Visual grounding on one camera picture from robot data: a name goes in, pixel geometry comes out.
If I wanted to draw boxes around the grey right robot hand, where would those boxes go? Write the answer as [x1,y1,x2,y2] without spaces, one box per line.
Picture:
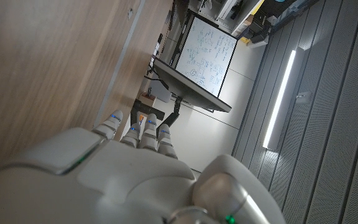
[0,110,288,224]

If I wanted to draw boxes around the light wooden box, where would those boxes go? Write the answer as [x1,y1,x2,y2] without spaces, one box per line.
[138,91,157,108]

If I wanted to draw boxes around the large flat monitor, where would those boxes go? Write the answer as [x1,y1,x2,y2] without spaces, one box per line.
[152,57,232,113]

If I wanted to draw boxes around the written whiteboard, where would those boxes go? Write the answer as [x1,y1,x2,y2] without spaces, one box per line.
[175,15,238,98]

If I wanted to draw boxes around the grey ceiling sensor box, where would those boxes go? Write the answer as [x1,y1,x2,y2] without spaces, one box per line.
[295,91,313,105]

